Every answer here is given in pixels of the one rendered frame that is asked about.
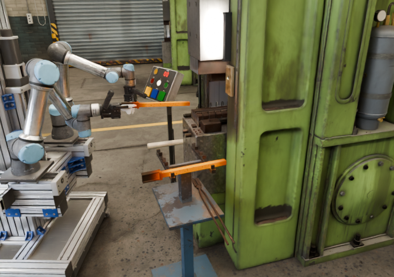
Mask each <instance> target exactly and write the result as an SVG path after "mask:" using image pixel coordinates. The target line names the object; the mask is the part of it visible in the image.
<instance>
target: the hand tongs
mask: <svg viewBox="0 0 394 277"><path fill-rule="evenodd" d="M192 183H193V185H194V186H195V187H196V188H197V189H198V190H199V194H200V196H201V198H202V200H203V202H204V204H205V206H206V208H207V209H208V212H209V213H210V215H211V217H212V218H213V220H214V222H215V224H216V226H217V228H218V230H219V231H220V233H221V235H222V237H223V239H224V241H225V243H226V244H227V245H229V243H228V241H227V239H226V237H225V236H224V234H223V232H222V230H221V229H220V227H219V225H218V223H217V221H216V220H215V218H214V216H213V214H212V212H211V211H210V209H209V207H208V205H207V204H206V201H205V200H204V198H203V196H202V193H201V191H202V192H203V193H204V195H205V196H206V198H207V200H208V201H209V203H210V204H211V206H212V208H213V210H214V211H215V213H216V215H217V217H218V219H219V220H220V222H221V223H222V225H223V227H224V229H225V230H226V232H227V234H228V236H229V238H230V239H231V241H232V242H233V244H235V241H234V240H233V238H232V236H231V234H230V233H229V231H228V230H227V228H226V226H225V224H224V223H223V221H222V219H221V217H220V216H219V214H218V212H217V211H216V209H215V207H214V206H213V204H212V202H211V201H210V199H209V197H208V195H207V194H206V193H205V192H204V190H203V189H202V185H201V183H200V181H199V179H198V178H195V179H192Z"/></svg>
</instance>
